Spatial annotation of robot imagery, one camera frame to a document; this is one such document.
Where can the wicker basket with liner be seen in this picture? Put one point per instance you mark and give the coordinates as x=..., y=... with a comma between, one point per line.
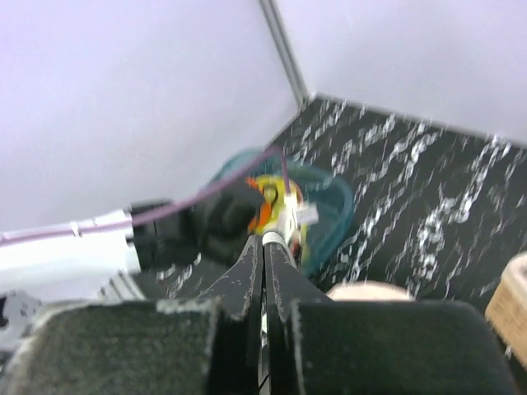
x=506, y=311

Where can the teal plastic tub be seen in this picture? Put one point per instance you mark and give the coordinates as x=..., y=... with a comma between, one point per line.
x=333, y=197

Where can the orange cup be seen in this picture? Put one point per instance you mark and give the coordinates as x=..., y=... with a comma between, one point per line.
x=264, y=201

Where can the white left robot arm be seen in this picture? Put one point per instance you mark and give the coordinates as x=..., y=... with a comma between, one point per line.
x=75, y=260

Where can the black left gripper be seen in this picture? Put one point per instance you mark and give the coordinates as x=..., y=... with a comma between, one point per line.
x=218, y=225

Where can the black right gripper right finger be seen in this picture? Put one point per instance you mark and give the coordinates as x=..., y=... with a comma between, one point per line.
x=321, y=346

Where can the yellow green bowl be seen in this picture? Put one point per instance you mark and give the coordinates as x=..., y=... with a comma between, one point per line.
x=298, y=245

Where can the left aluminium frame post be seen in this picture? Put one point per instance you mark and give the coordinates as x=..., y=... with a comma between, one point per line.
x=283, y=46

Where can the white mesh laundry bag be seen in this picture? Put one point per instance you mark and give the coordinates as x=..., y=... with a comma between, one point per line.
x=368, y=291

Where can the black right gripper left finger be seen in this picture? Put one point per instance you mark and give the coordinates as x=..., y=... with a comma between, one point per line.
x=206, y=345

